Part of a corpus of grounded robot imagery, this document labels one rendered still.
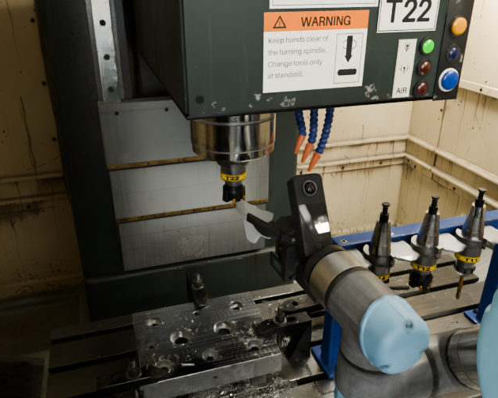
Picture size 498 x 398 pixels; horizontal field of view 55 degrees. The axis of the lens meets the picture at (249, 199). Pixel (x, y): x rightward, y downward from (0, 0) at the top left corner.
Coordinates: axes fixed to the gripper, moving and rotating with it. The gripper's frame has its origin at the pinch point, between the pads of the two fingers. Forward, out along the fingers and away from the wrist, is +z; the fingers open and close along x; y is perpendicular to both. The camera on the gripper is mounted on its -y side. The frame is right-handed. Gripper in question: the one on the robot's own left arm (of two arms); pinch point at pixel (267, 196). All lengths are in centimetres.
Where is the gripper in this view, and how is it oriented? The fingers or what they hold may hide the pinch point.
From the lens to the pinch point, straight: 79.6
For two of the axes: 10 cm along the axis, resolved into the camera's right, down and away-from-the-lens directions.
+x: 9.2, -1.7, 3.6
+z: -4.0, -4.3, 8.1
